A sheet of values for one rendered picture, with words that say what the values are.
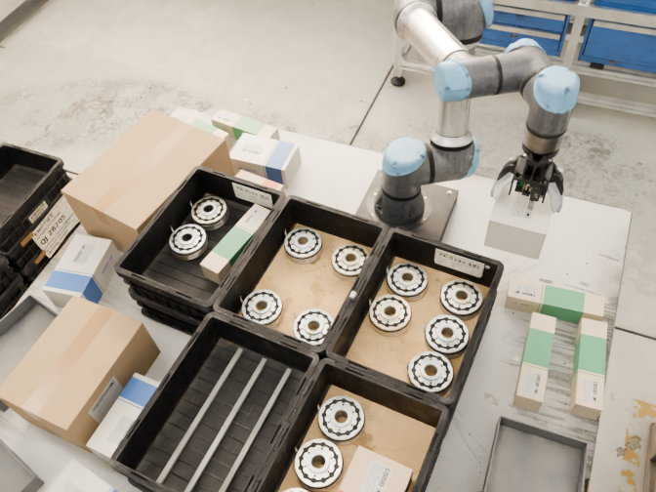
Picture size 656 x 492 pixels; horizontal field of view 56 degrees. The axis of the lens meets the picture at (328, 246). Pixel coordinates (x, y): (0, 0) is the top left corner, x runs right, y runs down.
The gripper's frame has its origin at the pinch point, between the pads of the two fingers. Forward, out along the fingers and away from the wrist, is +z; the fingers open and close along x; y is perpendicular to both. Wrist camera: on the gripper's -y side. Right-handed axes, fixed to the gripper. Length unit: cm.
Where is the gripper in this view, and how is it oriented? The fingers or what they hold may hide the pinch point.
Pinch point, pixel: (524, 201)
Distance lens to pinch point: 143.7
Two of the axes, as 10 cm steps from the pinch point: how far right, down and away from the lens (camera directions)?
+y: -3.8, 7.6, -5.3
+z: 0.7, 6.0, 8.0
